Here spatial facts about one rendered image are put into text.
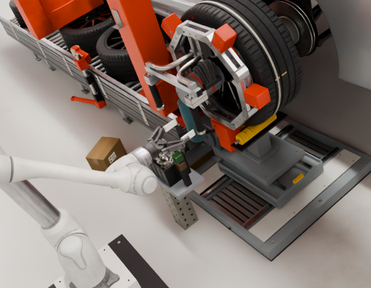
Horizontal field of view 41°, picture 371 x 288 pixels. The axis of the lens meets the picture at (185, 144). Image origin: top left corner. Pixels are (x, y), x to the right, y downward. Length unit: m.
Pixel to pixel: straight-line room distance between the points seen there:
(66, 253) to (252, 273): 0.97
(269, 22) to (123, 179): 0.94
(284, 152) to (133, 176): 1.16
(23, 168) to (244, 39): 1.05
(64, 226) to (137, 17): 1.08
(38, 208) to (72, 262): 0.27
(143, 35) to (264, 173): 0.98
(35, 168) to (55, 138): 2.19
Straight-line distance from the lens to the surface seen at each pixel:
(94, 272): 2.25
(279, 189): 2.74
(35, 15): 4.46
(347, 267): 2.61
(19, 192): 2.17
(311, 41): 2.59
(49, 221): 2.29
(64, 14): 4.56
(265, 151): 2.86
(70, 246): 2.20
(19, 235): 3.48
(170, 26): 2.48
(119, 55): 3.75
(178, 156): 2.35
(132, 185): 1.94
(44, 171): 1.97
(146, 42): 2.66
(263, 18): 2.29
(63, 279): 2.49
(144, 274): 2.43
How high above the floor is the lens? 2.14
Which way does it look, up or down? 38 degrees down
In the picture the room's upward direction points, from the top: 21 degrees counter-clockwise
